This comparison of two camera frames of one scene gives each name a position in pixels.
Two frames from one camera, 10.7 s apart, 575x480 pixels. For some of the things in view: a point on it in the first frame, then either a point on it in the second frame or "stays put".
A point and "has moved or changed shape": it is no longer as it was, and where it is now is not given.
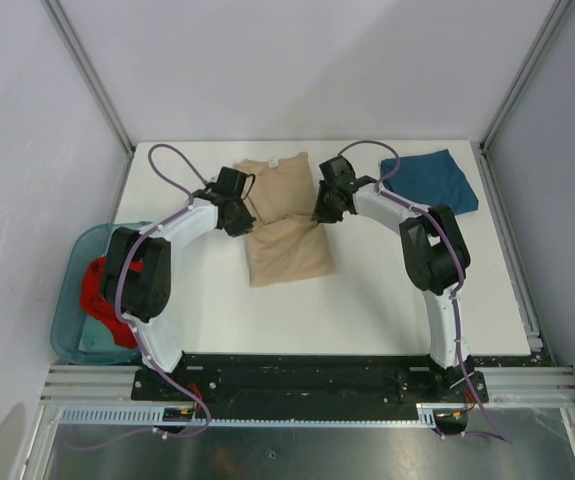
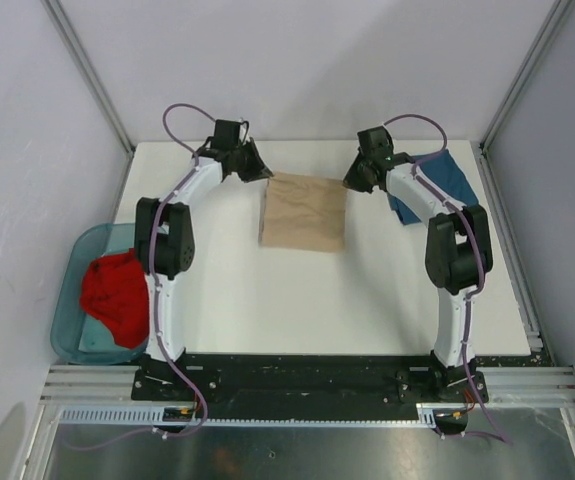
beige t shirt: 285,242 has moved or changed shape
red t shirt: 94,304 stays put
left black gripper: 244,225 → 258,169
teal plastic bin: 76,335 stays put
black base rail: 312,384 stays put
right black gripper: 322,212 → 352,178
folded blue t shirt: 431,179 stays put
